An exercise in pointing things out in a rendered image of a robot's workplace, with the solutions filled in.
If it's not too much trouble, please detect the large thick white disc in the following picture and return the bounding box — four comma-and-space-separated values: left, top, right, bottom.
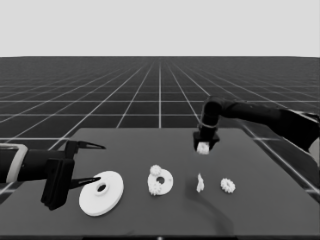
78, 170, 125, 218

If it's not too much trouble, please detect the white round carrier with pins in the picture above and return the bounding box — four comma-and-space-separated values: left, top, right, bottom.
147, 168, 175, 197

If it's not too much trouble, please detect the small white T-shaped piece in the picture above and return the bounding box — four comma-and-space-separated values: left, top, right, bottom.
195, 173, 206, 194

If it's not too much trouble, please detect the larger white gear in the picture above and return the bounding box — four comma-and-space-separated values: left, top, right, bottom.
220, 177, 237, 194

